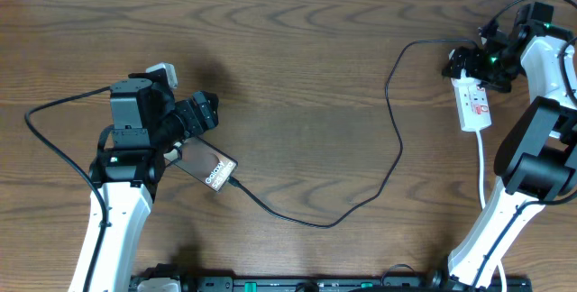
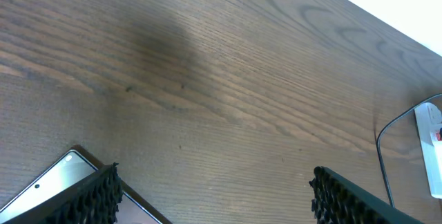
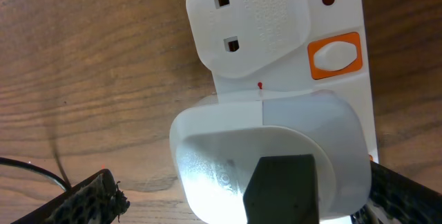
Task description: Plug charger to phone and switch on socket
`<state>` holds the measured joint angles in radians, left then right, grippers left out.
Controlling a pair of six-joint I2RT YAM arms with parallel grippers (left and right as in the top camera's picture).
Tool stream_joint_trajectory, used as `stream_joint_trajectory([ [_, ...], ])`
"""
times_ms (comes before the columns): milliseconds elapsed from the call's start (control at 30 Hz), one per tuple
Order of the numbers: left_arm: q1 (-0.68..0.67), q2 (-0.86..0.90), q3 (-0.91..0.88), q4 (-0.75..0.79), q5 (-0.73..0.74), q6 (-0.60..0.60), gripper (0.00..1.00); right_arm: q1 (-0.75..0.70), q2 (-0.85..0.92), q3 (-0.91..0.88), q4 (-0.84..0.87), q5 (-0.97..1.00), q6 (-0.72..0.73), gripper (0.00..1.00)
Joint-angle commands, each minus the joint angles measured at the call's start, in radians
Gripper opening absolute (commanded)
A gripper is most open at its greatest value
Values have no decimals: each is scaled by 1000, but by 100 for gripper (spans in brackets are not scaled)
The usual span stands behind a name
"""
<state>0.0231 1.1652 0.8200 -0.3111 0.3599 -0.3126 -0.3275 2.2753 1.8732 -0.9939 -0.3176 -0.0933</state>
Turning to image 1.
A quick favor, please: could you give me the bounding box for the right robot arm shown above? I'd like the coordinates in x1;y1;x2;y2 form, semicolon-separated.
433;0;576;290

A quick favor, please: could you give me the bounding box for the black charging cable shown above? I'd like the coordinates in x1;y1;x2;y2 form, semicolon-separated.
227;38;480;230

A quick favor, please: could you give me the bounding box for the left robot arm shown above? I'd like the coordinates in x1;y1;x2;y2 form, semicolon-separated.
69;75;218;291

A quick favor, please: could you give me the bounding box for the white power strip cord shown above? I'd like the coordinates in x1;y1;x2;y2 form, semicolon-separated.
475;130;508;292

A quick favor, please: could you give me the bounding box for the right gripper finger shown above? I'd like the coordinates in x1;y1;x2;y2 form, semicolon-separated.
441;47;476;79
480;80;512;93

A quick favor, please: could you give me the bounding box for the black mounting rail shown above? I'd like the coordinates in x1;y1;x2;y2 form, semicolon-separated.
128;276;533;292

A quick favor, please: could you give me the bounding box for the white power strip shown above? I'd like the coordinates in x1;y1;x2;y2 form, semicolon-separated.
451;76;491;132

